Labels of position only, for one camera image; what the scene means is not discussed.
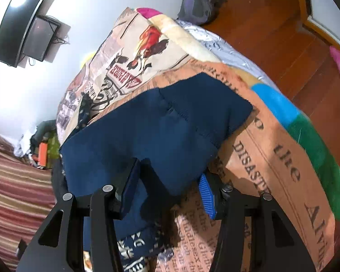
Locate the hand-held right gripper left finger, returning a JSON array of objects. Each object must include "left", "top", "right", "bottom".
[{"left": 15, "top": 157, "right": 142, "bottom": 272}]

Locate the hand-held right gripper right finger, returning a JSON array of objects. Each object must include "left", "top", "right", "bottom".
[{"left": 198, "top": 172, "right": 326, "bottom": 272}]

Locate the navy garment with patterned hem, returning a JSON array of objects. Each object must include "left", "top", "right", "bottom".
[{"left": 51, "top": 72, "right": 254, "bottom": 272}]

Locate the white clothes pile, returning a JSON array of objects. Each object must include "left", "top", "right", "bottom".
[{"left": 14, "top": 134, "right": 34, "bottom": 159}]

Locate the printed blanket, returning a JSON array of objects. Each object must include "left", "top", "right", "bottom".
[{"left": 56, "top": 7, "right": 340, "bottom": 272}]

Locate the green box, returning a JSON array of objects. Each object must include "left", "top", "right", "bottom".
[{"left": 47, "top": 134, "right": 60, "bottom": 170}]

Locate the black garment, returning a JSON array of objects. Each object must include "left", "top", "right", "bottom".
[{"left": 77, "top": 92, "right": 92, "bottom": 129}]

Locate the orange box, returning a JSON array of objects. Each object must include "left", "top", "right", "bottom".
[{"left": 37, "top": 143, "right": 49, "bottom": 168}]

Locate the dark grey cloth pile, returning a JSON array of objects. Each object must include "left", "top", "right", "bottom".
[{"left": 30, "top": 120, "right": 57, "bottom": 153}]

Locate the striped curtain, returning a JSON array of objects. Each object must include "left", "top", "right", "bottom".
[{"left": 0, "top": 125, "right": 57, "bottom": 270}]

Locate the multicolour fleece blanket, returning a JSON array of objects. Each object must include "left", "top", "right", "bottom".
[{"left": 137, "top": 7, "right": 340, "bottom": 233}]

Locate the yellow pillow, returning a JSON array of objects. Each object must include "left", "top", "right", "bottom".
[{"left": 81, "top": 50, "right": 98, "bottom": 68}]

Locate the white quilt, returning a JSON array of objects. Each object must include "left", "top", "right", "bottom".
[{"left": 176, "top": 20, "right": 272, "bottom": 91}]

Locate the grey backpack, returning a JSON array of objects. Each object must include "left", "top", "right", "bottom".
[{"left": 177, "top": 0, "right": 224, "bottom": 26}]

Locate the black monitor cable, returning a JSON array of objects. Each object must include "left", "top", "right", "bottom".
[{"left": 54, "top": 33, "right": 70, "bottom": 46}]

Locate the small wall monitor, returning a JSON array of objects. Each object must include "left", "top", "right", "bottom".
[{"left": 22, "top": 16, "right": 60, "bottom": 62}]

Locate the large wall television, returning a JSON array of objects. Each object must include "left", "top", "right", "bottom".
[{"left": 0, "top": 0, "right": 44, "bottom": 68}]

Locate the wooden door frame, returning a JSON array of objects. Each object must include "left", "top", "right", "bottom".
[{"left": 293, "top": 0, "right": 340, "bottom": 60}]

